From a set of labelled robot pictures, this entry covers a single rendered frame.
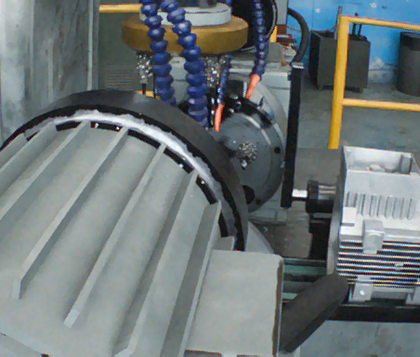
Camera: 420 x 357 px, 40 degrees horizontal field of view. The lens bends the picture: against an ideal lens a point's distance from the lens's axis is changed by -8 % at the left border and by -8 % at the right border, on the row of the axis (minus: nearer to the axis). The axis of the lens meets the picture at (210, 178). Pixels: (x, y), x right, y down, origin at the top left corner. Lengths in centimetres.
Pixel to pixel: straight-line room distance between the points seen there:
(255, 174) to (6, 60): 57
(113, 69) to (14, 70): 331
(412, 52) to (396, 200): 515
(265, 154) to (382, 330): 40
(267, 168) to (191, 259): 87
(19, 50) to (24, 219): 53
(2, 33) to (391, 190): 59
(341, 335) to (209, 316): 75
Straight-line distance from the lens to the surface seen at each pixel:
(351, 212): 90
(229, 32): 83
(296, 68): 102
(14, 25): 77
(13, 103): 80
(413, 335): 104
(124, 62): 408
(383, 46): 634
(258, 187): 118
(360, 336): 102
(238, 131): 114
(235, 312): 27
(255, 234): 72
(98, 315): 23
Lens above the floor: 147
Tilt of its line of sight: 24 degrees down
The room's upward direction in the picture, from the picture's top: 3 degrees clockwise
